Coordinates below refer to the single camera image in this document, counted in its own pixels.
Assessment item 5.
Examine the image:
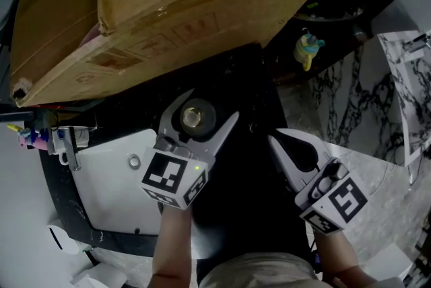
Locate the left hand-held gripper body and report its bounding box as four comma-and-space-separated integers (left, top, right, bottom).
139, 135, 217, 212

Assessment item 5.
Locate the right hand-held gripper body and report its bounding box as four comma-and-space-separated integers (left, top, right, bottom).
294, 157, 369, 236

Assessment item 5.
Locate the translucent plastic bottle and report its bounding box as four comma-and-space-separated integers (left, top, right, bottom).
174, 97, 217, 137

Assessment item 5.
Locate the person's left forearm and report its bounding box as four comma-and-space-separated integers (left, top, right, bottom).
152, 204, 193, 288

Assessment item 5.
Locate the person's right forearm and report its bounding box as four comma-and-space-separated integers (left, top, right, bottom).
314, 229, 378, 288

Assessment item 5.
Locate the black marble table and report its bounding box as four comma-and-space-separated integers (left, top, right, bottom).
38, 40, 314, 260

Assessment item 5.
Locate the white sink basin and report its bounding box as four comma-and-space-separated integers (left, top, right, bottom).
72, 127, 162, 236

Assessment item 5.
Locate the yellow and teal child's bottle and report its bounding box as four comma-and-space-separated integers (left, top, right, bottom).
292, 29, 326, 72

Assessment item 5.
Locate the pink spray bottle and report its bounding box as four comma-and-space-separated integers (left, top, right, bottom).
7, 124, 51, 150

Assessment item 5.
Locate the white cup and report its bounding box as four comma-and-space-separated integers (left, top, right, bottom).
53, 126, 91, 166

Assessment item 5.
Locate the person's light shirt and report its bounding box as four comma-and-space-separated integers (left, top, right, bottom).
197, 252, 324, 288

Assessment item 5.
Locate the brown cardboard box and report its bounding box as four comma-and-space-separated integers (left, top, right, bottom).
9, 0, 356, 108

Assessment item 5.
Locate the white cylindrical bin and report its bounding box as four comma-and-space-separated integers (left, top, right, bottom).
45, 222, 80, 256

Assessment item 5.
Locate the marble-pattern pedestal cabinet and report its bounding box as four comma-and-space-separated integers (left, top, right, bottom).
309, 30, 431, 168

